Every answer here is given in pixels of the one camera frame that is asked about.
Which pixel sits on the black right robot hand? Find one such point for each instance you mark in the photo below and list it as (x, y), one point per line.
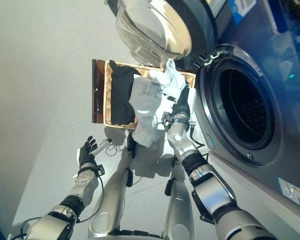
(183, 102)

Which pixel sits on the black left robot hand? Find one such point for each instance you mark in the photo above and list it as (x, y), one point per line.
(86, 155)

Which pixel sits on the white garment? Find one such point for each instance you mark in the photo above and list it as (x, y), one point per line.
(147, 105)

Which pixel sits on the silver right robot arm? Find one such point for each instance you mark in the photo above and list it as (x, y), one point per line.
(180, 140)

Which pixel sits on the grey front-load washing machine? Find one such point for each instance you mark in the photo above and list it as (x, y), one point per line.
(290, 87)

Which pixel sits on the silver left robot leg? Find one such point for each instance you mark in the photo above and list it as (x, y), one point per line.
(115, 185)

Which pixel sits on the silver robot leg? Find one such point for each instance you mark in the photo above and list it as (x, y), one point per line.
(177, 207)
(115, 185)

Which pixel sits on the black garment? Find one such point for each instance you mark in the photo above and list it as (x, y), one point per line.
(122, 100)

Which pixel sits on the large rectangular wicker basket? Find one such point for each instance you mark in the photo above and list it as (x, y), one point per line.
(107, 95)

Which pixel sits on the brown glossy stool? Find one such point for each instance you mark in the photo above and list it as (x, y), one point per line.
(97, 87)

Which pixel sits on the round glass washer door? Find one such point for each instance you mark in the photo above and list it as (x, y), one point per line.
(152, 30)

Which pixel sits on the silver right robot leg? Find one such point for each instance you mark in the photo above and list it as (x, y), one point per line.
(177, 207)

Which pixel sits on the small blue white sticker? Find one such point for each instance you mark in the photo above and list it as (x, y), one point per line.
(240, 11)

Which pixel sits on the white cabinet side panel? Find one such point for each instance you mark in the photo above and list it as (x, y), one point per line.
(252, 190)

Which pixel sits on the blue energy label sticker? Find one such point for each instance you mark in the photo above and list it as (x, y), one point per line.
(293, 193)

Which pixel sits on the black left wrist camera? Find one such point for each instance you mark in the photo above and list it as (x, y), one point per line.
(101, 170)

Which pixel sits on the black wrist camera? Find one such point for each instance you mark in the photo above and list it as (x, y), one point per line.
(101, 170)
(168, 120)

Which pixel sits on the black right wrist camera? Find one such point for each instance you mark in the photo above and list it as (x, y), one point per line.
(168, 120)

